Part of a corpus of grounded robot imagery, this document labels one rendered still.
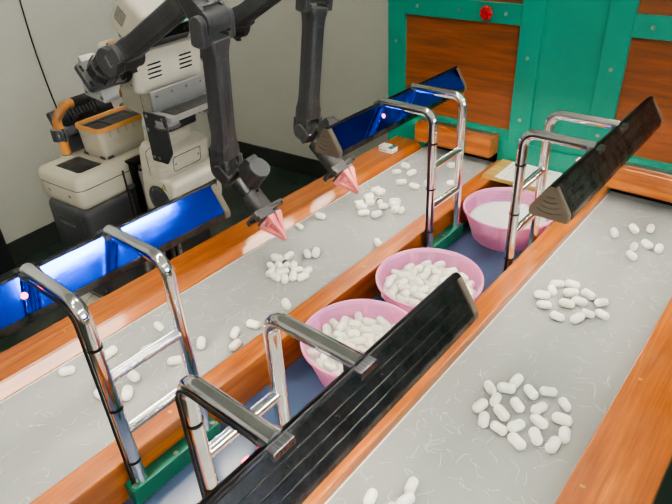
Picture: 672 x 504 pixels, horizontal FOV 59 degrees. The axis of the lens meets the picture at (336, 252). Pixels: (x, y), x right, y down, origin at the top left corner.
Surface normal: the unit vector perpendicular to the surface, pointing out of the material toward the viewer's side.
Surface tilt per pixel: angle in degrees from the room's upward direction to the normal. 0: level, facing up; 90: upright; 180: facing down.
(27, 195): 90
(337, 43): 90
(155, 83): 98
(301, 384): 0
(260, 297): 0
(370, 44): 90
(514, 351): 0
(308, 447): 58
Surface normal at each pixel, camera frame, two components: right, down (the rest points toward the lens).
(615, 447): -0.05, -0.84
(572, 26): -0.64, 0.44
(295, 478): 0.62, -0.18
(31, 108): 0.82, 0.28
